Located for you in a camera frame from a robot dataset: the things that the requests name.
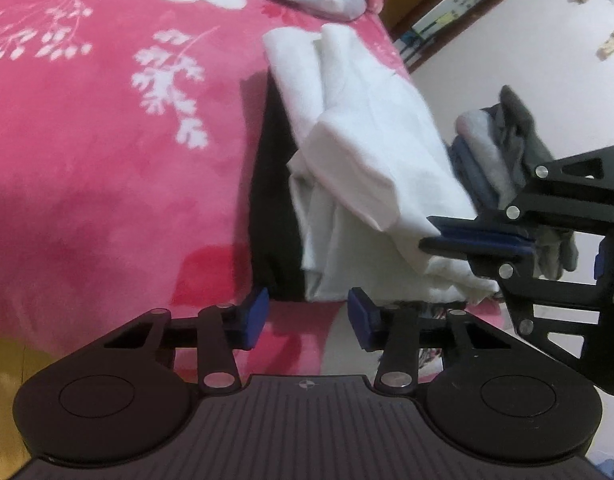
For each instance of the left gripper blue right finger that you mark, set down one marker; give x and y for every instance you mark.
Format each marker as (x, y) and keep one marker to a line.
(371, 323)

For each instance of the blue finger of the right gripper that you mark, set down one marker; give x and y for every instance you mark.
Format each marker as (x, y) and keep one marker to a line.
(467, 249)
(479, 227)

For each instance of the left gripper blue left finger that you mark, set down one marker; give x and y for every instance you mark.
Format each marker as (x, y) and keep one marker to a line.
(243, 323)

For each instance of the white shirt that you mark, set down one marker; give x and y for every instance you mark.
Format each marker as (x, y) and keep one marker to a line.
(369, 173)

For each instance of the folded grey clothes stack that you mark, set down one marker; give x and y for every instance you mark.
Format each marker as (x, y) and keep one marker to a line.
(496, 151)

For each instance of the pink floral bed sheet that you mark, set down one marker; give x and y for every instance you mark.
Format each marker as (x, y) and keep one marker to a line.
(128, 136)

